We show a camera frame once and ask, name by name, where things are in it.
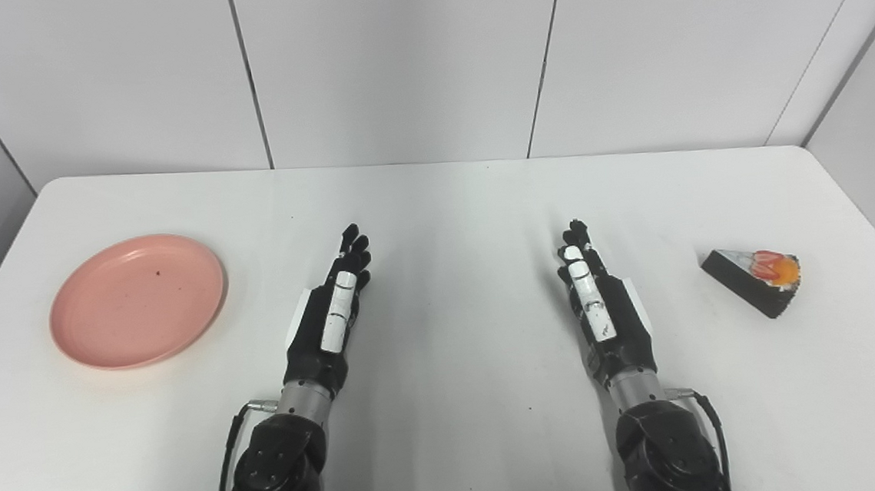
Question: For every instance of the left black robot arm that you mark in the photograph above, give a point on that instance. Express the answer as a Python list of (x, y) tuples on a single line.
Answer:
[(279, 461)]

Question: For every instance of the pink round plate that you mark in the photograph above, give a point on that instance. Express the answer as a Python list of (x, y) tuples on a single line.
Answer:
[(139, 301)]

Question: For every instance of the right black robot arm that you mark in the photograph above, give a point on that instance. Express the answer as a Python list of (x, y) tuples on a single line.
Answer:
[(663, 445)]

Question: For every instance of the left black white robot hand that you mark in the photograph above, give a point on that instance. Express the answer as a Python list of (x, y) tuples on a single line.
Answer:
[(331, 322)]

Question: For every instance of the chocolate cake slice with fruit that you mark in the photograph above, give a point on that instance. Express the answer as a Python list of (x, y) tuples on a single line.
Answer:
[(755, 279)]

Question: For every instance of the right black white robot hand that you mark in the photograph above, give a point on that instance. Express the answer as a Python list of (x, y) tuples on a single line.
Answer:
[(608, 314)]

